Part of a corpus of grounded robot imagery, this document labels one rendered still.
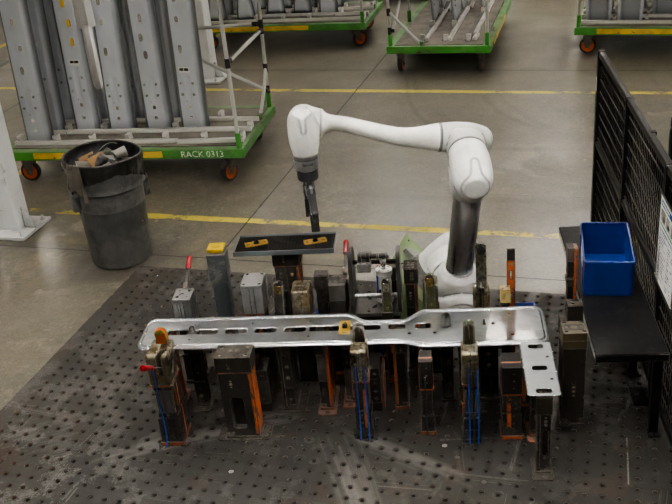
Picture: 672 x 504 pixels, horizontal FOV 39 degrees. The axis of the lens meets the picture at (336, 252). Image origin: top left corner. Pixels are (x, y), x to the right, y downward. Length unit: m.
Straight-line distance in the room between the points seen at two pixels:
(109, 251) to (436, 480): 3.48
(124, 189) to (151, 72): 1.80
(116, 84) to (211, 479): 4.88
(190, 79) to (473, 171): 4.46
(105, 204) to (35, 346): 0.99
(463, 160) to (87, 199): 3.15
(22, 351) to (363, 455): 2.77
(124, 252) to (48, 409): 2.51
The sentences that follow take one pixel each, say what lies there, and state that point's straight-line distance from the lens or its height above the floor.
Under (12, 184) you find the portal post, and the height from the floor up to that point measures 0.35.
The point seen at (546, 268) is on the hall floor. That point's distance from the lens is 5.64.
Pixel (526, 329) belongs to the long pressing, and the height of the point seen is 1.00.
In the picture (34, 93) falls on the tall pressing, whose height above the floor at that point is 0.68.
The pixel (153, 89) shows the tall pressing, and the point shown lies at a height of 0.61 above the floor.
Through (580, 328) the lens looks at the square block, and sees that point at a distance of 3.08.
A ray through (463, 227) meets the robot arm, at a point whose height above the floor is 1.21.
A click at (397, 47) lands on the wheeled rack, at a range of 9.24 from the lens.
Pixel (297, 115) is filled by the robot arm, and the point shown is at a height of 1.65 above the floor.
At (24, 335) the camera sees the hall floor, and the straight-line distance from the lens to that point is 5.63.
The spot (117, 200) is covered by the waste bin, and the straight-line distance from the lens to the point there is 5.88.
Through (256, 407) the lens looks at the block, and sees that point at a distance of 3.20.
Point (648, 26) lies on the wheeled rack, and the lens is 9.60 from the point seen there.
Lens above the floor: 2.69
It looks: 27 degrees down
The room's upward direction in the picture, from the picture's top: 5 degrees counter-clockwise
